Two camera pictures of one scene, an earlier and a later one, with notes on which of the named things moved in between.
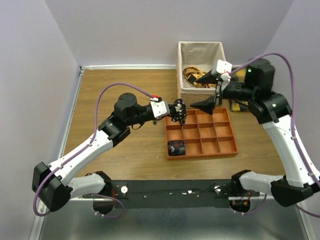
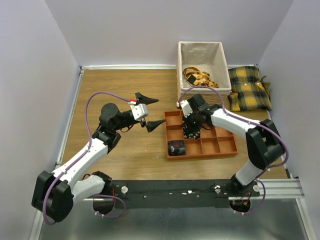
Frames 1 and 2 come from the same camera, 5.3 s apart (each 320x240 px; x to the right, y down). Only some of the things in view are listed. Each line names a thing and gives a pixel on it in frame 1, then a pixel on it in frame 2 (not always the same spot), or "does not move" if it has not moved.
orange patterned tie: [196, 72] does not move
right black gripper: [207, 106] -> [186, 120]
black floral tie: [178, 111] -> [190, 134]
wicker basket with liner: [195, 60] does not move
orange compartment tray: [205, 135] does not move
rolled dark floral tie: [176, 148] does not move
